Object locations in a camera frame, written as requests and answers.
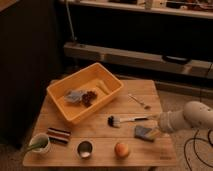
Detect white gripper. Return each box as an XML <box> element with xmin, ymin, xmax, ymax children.
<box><xmin>146</xmin><ymin>111</ymin><xmax>175</xmax><ymax>140</ymax></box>

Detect blue grey sponge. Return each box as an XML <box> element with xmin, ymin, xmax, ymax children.
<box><xmin>134</xmin><ymin>125</ymin><xmax>154</xmax><ymax>142</ymax></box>

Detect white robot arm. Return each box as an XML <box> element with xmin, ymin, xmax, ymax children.
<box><xmin>146</xmin><ymin>101</ymin><xmax>213</xmax><ymax>140</ymax></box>

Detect small metal cup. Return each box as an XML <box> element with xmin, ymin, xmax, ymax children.
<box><xmin>77</xmin><ymin>141</ymin><xmax>93</xmax><ymax>159</ymax></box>

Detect orange fruit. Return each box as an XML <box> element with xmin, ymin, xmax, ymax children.
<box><xmin>114</xmin><ymin>142</ymin><xmax>130</xmax><ymax>158</ymax></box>

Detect black bristle brush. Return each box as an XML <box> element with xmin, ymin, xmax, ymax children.
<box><xmin>107</xmin><ymin>116</ymin><xmax>147</xmax><ymax>128</ymax></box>

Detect long grey case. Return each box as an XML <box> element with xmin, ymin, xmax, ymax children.
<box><xmin>64</xmin><ymin>42</ymin><xmax>213</xmax><ymax>79</ymax></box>

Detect dark red grapes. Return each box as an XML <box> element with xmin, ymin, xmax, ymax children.
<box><xmin>82</xmin><ymin>91</ymin><xmax>97</xmax><ymax>107</ymax></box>

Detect yellow plastic bin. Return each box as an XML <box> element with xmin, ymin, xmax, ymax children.
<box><xmin>47</xmin><ymin>63</ymin><xmax>123</xmax><ymax>125</ymax></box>

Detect crumpled grey cloth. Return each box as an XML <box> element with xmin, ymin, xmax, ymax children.
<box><xmin>65</xmin><ymin>90</ymin><xmax>85</xmax><ymax>104</ymax></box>

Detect green utensil in mug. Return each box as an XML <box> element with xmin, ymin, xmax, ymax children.
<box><xmin>24</xmin><ymin>140</ymin><xmax>48</xmax><ymax>153</ymax></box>

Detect vertical metal pole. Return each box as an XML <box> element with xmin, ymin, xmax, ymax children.
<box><xmin>65</xmin><ymin>0</ymin><xmax>77</xmax><ymax>42</ymax></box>

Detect background shelf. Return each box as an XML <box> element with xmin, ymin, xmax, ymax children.
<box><xmin>59</xmin><ymin>0</ymin><xmax>213</xmax><ymax>19</ymax></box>

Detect black floor cables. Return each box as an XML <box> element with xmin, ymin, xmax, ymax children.
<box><xmin>182</xmin><ymin>128</ymin><xmax>213</xmax><ymax>169</ymax></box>

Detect black case handle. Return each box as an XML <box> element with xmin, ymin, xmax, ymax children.
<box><xmin>162</xmin><ymin>55</ymin><xmax>191</xmax><ymax>65</ymax></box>

